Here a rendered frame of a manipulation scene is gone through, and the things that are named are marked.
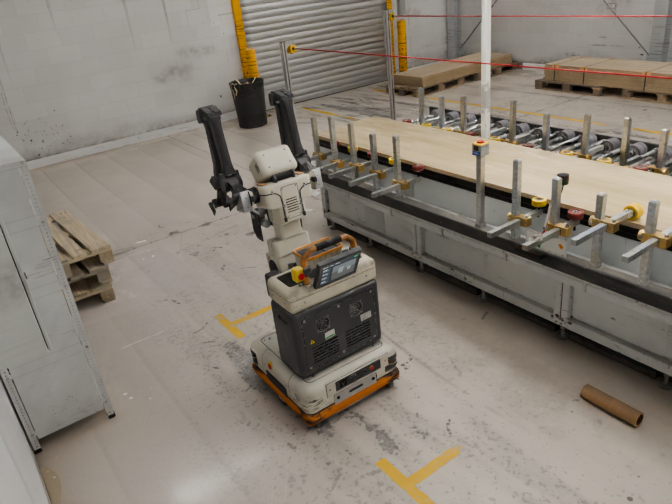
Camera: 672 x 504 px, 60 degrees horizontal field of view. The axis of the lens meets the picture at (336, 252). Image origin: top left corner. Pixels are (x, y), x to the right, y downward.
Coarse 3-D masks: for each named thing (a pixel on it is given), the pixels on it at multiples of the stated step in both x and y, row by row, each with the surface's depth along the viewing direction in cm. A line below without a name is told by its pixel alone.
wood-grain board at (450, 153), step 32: (384, 128) 506; (416, 128) 495; (416, 160) 418; (448, 160) 411; (512, 160) 397; (544, 160) 390; (576, 160) 384; (544, 192) 341; (576, 192) 336; (608, 192) 331; (640, 192) 326; (640, 224) 291
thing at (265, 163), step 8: (256, 152) 303; (264, 152) 304; (272, 152) 305; (280, 152) 307; (288, 152) 309; (256, 160) 302; (264, 160) 302; (272, 160) 303; (280, 160) 305; (288, 160) 307; (256, 168) 305; (264, 168) 300; (272, 168) 302; (280, 168) 304; (288, 168) 306; (256, 176) 308; (264, 176) 301
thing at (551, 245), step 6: (528, 234) 324; (534, 234) 321; (528, 240) 326; (552, 240) 312; (558, 240) 309; (540, 246) 320; (546, 246) 317; (552, 246) 313; (558, 246) 310; (564, 246) 307; (552, 252) 315; (558, 252) 312; (564, 252) 308
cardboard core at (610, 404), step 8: (584, 392) 310; (592, 392) 307; (600, 392) 305; (592, 400) 306; (600, 400) 303; (608, 400) 300; (616, 400) 299; (608, 408) 299; (616, 408) 296; (624, 408) 294; (632, 408) 293; (616, 416) 298; (624, 416) 293; (632, 416) 290; (640, 416) 294; (632, 424) 291
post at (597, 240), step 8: (600, 192) 282; (600, 200) 281; (600, 208) 283; (600, 216) 284; (592, 240) 293; (600, 240) 291; (592, 248) 294; (600, 248) 293; (592, 256) 296; (600, 256) 295
